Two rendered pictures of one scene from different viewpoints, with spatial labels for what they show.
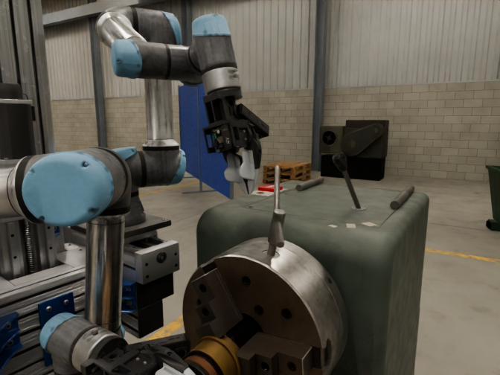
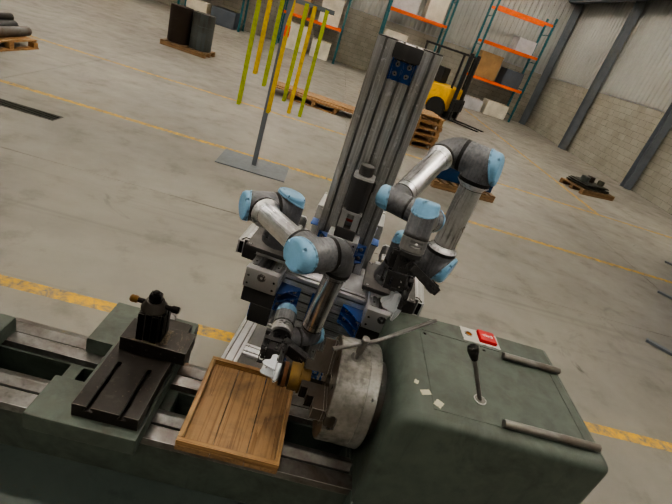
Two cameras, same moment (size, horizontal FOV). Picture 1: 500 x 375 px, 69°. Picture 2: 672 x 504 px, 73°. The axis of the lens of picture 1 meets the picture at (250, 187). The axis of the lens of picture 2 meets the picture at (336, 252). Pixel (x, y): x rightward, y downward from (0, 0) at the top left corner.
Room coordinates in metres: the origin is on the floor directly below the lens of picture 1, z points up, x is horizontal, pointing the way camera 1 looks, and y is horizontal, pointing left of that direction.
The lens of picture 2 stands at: (-0.12, -0.77, 2.05)
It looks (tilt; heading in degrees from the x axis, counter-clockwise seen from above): 27 degrees down; 52
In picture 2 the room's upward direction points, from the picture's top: 19 degrees clockwise
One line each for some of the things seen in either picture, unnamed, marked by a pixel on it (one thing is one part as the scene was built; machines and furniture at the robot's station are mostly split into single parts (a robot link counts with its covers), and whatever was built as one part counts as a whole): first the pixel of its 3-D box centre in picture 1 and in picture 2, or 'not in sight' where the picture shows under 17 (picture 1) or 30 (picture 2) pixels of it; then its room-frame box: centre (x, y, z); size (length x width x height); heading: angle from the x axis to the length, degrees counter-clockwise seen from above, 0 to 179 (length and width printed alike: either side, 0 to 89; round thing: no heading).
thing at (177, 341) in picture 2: not in sight; (158, 341); (0.20, 0.37, 1.00); 0.20 x 0.10 x 0.05; 148
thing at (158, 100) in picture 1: (158, 101); (456, 216); (1.18, 0.29, 1.54); 0.15 x 0.12 x 0.55; 119
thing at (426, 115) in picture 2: not in sight; (409, 124); (6.98, 7.33, 0.36); 1.26 x 0.86 x 0.73; 161
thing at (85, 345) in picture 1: (100, 351); (281, 331); (0.57, 0.26, 1.08); 0.08 x 0.05 x 0.08; 148
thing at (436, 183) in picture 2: not in sight; (463, 166); (6.21, 4.68, 0.39); 1.20 x 0.80 x 0.79; 158
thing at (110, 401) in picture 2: not in sight; (139, 363); (0.14, 0.33, 0.95); 0.43 x 0.18 x 0.04; 58
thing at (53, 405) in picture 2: not in sight; (125, 367); (0.11, 0.37, 0.90); 0.53 x 0.30 x 0.06; 58
